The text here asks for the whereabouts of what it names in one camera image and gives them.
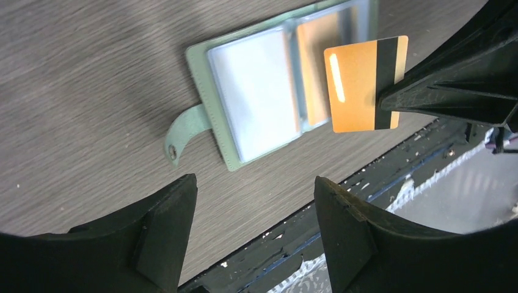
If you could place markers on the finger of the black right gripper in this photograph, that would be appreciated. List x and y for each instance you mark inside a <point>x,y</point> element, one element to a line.
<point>471,77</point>

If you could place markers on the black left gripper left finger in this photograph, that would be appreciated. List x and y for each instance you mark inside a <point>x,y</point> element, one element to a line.
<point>139,248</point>

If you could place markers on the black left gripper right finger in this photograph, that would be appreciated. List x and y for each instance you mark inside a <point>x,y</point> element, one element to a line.
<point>404,250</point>

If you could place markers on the gold black stripe credit card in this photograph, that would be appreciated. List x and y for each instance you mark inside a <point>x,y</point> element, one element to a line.
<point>356,76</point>

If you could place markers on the mint green card holder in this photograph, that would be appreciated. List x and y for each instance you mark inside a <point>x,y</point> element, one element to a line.
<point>250,83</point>

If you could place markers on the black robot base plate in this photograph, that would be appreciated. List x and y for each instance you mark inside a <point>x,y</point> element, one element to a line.
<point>290,257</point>

